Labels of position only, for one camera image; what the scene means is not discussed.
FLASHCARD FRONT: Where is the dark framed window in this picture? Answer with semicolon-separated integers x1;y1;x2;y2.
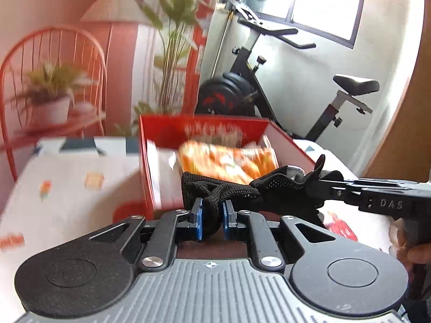
240;0;364;49

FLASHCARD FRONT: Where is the black mesh glove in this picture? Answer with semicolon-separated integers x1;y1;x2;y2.
181;155;343;241

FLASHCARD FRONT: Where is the white paper bag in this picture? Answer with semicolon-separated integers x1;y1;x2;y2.
147;140;183;211

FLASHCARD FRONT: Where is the black exercise bike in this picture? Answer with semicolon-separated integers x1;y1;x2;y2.
195;0;381;142

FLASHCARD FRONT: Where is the patterned white tablecloth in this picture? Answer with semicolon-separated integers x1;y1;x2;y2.
0;135;395;323

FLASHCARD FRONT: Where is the red strawberry cardboard box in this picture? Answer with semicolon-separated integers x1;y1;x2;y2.
138;114;314;219

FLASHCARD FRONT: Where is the person right hand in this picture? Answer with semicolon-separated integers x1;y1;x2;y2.
389;219;431;272

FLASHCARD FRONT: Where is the orange floral oven mitt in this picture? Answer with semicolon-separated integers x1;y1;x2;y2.
178;140;278;184

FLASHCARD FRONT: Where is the room scene backdrop poster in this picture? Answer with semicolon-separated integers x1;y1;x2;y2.
1;0;216;177

